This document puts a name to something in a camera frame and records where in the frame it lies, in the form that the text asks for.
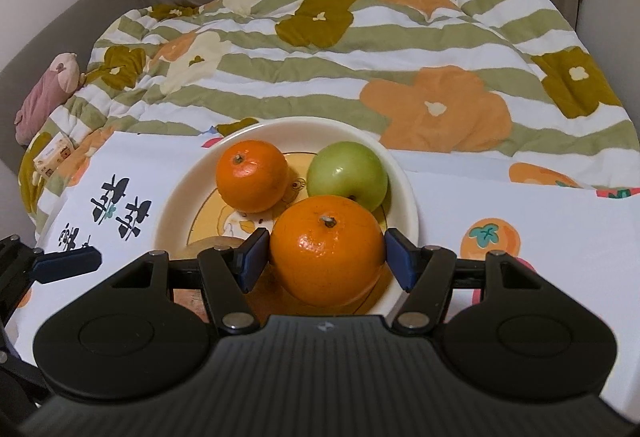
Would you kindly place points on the red yellow apple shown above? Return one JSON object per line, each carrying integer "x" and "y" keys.
{"x": 214, "y": 281}

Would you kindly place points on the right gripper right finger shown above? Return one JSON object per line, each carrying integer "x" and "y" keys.
{"x": 426, "y": 275}

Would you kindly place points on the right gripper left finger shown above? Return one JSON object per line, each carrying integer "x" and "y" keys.
{"x": 246, "y": 266}

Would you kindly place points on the large orange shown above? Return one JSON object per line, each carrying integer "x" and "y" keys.
{"x": 327, "y": 251}

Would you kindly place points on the large green apple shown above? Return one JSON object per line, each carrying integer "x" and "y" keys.
{"x": 348, "y": 169}

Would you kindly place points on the grey headboard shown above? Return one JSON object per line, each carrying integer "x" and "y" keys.
{"x": 75, "y": 31}

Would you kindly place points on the floral striped quilt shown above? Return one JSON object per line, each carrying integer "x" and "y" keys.
{"x": 503, "y": 78}

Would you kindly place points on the pink plush toy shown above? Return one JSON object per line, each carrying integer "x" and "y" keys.
{"x": 56, "y": 85}

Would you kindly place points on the cream duck plate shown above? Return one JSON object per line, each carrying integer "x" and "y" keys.
{"x": 290, "y": 196}

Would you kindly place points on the orange mandarin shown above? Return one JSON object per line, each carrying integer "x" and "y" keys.
{"x": 252, "y": 176}

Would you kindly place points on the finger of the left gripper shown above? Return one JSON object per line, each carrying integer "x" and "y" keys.
{"x": 52, "y": 267}

